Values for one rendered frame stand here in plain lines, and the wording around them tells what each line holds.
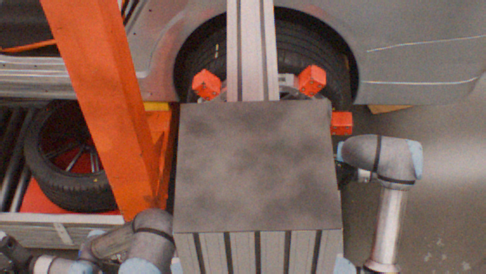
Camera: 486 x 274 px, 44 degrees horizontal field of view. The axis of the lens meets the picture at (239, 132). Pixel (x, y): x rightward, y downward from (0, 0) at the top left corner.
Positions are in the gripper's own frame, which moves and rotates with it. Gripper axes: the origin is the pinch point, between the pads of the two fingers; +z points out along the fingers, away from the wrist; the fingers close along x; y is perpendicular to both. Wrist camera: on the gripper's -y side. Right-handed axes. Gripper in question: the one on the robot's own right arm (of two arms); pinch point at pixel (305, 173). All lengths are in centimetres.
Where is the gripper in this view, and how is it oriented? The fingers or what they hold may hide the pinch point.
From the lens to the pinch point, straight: 237.0
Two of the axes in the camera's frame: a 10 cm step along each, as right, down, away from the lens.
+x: -0.5, 7.9, -6.1
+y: -0.4, -6.1, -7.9
